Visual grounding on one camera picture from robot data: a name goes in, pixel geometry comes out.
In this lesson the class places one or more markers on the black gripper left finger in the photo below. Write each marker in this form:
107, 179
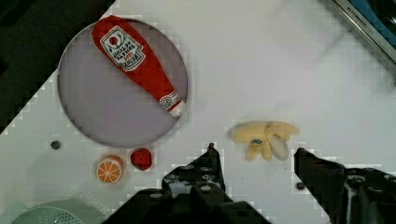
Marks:
205, 169

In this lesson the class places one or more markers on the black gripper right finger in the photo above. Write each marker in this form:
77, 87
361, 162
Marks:
348, 195

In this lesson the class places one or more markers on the yellow plush banana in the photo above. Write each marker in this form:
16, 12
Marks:
268, 139

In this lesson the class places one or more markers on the small red strawberry toy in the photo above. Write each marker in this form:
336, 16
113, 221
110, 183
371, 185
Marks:
141, 159

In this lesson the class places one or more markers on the orange slice toy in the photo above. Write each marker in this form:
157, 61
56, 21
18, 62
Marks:
110, 169

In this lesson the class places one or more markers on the grey round plate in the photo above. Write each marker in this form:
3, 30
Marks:
107, 106

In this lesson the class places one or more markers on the green oval colander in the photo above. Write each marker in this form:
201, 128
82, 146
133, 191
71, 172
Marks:
57, 212

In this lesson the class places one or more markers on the red plush ketchup bottle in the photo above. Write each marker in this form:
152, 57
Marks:
130, 52

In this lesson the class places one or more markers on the silver black toaster oven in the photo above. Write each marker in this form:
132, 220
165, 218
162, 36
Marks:
375, 20

